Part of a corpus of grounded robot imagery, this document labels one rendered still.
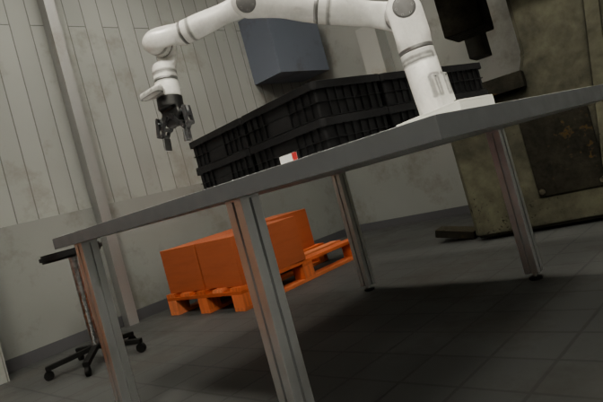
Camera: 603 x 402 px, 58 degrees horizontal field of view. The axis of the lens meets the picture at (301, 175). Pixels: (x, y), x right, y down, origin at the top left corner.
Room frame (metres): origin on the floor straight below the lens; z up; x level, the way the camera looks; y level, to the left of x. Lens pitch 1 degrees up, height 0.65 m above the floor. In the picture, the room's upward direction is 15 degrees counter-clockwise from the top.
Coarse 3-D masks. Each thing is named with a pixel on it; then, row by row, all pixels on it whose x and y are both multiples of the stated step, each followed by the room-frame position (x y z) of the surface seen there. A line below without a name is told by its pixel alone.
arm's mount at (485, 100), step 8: (480, 96) 1.34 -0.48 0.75; (488, 96) 1.37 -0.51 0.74; (448, 104) 1.28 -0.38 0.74; (456, 104) 1.27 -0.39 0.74; (464, 104) 1.27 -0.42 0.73; (472, 104) 1.30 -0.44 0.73; (480, 104) 1.33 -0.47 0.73; (488, 104) 1.36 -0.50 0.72; (432, 112) 1.31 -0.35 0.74; (440, 112) 1.30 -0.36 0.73; (408, 120) 1.36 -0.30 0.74
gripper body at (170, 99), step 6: (162, 96) 1.54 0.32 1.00; (168, 96) 1.54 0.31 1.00; (174, 96) 1.54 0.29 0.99; (180, 96) 1.56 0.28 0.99; (162, 102) 1.54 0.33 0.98; (168, 102) 1.54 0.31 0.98; (174, 102) 1.54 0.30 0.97; (180, 102) 1.56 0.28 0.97; (162, 108) 1.54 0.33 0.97; (168, 108) 1.55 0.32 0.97; (174, 108) 1.55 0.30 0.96; (162, 114) 1.58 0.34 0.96; (168, 114) 1.56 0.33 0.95; (174, 114) 1.55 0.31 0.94; (162, 120) 1.58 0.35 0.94; (168, 120) 1.56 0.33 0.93; (168, 126) 1.57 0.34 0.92; (174, 126) 1.56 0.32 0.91
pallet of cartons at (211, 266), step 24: (288, 216) 4.33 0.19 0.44; (216, 240) 3.43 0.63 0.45; (288, 240) 3.67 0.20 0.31; (312, 240) 4.47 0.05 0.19; (336, 240) 4.32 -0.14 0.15; (168, 264) 3.82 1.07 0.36; (192, 264) 3.65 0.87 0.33; (216, 264) 3.48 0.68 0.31; (240, 264) 3.35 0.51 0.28; (288, 264) 3.63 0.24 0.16; (312, 264) 3.80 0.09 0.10; (336, 264) 3.99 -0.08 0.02; (192, 288) 3.69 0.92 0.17; (216, 288) 3.62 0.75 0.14; (240, 288) 3.31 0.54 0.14; (288, 288) 3.59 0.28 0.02
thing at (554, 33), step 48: (480, 0) 3.52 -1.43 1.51; (528, 0) 3.11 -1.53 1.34; (576, 0) 2.99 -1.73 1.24; (480, 48) 3.94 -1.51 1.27; (528, 48) 3.15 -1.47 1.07; (576, 48) 3.02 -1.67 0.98; (528, 96) 3.19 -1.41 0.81; (480, 144) 3.37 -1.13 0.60; (528, 144) 3.21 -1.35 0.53; (576, 144) 3.08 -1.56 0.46; (480, 192) 3.41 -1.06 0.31; (528, 192) 3.27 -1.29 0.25; (576, 192) 3.13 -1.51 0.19
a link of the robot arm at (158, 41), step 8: (168, 24) 1.56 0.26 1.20; (176, 24) 1.55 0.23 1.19; (152, 32) 1.55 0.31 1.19; (160, 32) 1.55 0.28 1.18; (168, 32) 1.55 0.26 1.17; (176, 32) 1.54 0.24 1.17; (144, 40) 1.55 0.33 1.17; (152, 40) 1.55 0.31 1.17; (160, 40) 1.55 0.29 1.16; (168, 40) 1.55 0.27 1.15; (176, 40) 1.55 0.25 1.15; (184, 40) 1.55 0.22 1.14; (144, 48) 1.57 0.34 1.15; (152, 48) 1.55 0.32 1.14; (160, 48) 1.55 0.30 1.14; (168, 48) 1.59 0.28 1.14; (160, 56) 1.60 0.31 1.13
